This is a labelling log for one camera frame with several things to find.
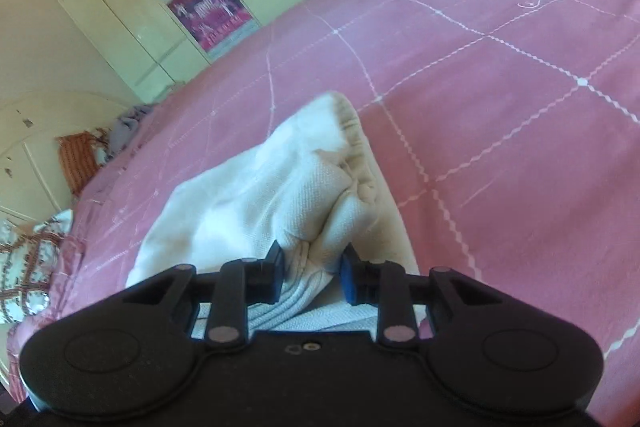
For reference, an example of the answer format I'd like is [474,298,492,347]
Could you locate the grey crumpled cloth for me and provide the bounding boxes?
[106,104,157,160]

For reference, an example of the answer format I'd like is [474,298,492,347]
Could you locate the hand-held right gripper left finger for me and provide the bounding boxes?
[121,241,286,352]

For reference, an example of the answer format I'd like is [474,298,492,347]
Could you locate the white patterned pillow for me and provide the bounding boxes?
[0,208,77,324]

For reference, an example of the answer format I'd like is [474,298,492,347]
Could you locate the white pants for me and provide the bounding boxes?
[125,91,422,343]

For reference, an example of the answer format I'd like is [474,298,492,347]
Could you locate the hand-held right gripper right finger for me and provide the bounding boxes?
[339,244,502,352]

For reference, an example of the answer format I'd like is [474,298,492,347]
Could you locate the pink wall poster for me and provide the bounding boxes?
[167,0,262,60]

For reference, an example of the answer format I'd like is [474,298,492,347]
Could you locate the cream bed headboard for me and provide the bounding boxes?
[0,91,132,224]

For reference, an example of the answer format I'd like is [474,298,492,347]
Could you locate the pink checked bed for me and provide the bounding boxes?
[7,0,640,400]

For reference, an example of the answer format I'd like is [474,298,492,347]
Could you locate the orange striped pillow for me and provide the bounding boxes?
[56,131,110,198]

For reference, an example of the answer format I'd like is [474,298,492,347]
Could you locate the cream wardrobe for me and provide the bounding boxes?
[9,0,407,105]

